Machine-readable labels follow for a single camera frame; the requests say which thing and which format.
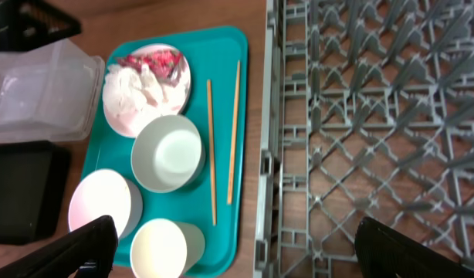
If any black plastic tray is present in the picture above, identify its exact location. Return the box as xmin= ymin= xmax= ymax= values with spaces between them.
xmin=0 ymin=141 xmax=71 ymax=246

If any clear plastic bin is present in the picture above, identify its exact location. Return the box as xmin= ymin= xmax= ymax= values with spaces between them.
xmin=0 ymin=39 xmax=105 ymax=144

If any white napkin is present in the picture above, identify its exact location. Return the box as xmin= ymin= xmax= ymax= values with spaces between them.
xmin=103 ymin=64 xmax=188 ymax=116

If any grey dishwasher rack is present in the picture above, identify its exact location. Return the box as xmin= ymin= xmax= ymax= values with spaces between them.
xmin=253 ymin=0 xmax=474 ymax=277

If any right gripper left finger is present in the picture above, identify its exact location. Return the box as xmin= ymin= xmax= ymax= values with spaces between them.
xmin=0 ymin=215 xmax=118 ymax=278

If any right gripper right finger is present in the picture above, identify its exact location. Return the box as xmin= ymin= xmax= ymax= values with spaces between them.
xmin=354 ymin=217 xmax=474 ymax=278

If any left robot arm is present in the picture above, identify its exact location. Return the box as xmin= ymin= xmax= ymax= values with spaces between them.
xmin=0 ymin=0 xmax=82 ymax=52

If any white paper cup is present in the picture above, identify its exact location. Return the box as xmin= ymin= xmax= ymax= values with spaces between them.
xmin=130 ymin=219 xmax=205 ymax=278

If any large white plate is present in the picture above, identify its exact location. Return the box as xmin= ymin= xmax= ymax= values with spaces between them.
xmin=103 ymin=44 xmax=191 ymax=137

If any red snack wrapper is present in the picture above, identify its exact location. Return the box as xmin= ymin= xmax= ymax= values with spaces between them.
xmin=117 ymin=49 xmax=183 ymax=81

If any wooden chopstick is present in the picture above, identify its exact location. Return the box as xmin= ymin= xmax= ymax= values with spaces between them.
xmin=206 ymin=80 xmax=217 ymax=226
xmin=227 ymin=60 xmax=241 ymax=205

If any teal serving tray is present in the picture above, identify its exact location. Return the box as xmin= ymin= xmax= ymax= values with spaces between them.
xmin=107 ymin=26 xmax=249 ymax=277

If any right wooden chopstick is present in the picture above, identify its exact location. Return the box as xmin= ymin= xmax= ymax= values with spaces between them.
xmin=227 ymin=60 xmax=241 ymax=205

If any left wooden chopstick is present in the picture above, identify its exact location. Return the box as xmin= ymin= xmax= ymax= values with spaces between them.
xmin=206 ymin=80 xmax=217 ymax=226

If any grey bowl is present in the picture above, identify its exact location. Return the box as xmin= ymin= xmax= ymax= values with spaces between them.
xmin=130 ymin=115 xmax=205 ymax=193

